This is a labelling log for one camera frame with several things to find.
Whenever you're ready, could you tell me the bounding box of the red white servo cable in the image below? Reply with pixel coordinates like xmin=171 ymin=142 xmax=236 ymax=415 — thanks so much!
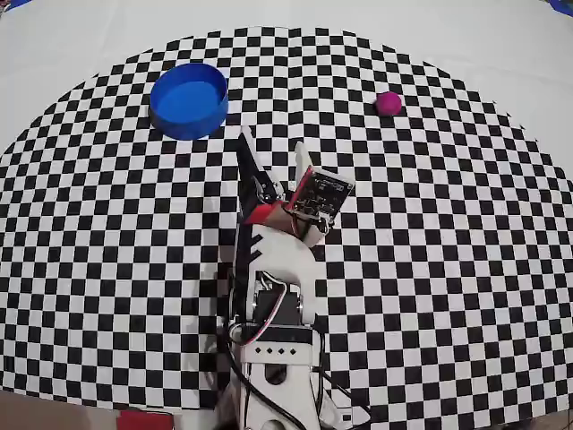
xmin=226 ymin=268 xmax=290 ymax=348

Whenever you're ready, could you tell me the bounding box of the blue round box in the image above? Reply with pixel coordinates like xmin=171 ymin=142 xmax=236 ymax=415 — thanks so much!
xmin=149 ymin=62 xmax=229 ymax=141

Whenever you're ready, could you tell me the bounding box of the pink faceted ball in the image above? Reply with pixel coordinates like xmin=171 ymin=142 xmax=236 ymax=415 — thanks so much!
xmin=374 ymin=90 xmax=402 ymax=116

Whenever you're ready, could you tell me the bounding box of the black white checkered mat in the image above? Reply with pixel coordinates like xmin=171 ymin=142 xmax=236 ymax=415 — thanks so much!
xmin=0 ymin=0 xmax=573 ymax=426

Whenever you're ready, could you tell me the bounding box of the red flat object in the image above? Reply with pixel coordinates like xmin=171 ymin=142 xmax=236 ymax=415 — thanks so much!
xmin=116 ymin=409 xmax=175 ymax=430

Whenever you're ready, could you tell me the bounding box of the camera circuit board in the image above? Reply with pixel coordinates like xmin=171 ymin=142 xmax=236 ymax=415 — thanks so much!
xmin=286 ymin=164 xmax=357 ymax=225

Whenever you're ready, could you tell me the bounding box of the white gripper red mount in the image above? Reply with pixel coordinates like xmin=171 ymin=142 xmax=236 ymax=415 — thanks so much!
xmin=235 ymin=125 xmax=331 ymax=246

